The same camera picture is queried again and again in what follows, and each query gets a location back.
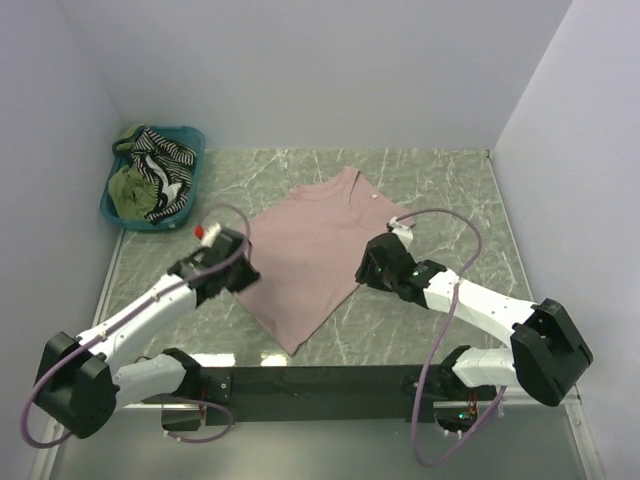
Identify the pink tank top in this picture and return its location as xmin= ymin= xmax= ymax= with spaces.
xmin=237 ymin=167 xmax=408 ymax=354

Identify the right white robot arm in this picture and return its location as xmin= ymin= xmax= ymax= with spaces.
xmin=355 ymin=233 xmax=593 ymax=407

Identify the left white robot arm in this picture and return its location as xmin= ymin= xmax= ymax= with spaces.
xmin=27 ymin=224 xmax=260 ymax=439

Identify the black white striped tank top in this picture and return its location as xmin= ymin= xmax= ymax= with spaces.
xmin=131 ymin=127 xmax=196 ymax=224

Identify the green tank top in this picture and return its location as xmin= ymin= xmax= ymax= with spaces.
xmin=107 ymin=123 xmax=158 ymax=221

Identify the teal plastic basket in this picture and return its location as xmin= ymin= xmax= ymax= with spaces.
xmin=99 ymin=123 xmax=205 ymax=231

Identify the black base beam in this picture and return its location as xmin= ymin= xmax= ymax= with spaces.
xmin=191 ymin=365 xmax=422 ymax=422

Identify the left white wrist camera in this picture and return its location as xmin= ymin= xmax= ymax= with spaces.
xmin=193 ymin=223 xmax=222 ymax=248

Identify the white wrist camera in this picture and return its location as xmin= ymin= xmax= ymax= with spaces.
xmin=387 ymin=217 xmax=413 ymax=249
xmin=193 ymin=223 xmax=222 ymax=248

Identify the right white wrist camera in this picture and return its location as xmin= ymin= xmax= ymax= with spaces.
xmin=387 ymin=217 xmax=413 ymax=249

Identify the aluminium rail frame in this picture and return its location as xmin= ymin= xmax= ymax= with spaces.
xmin=29 ymin=229 xmax=601 ymax=480

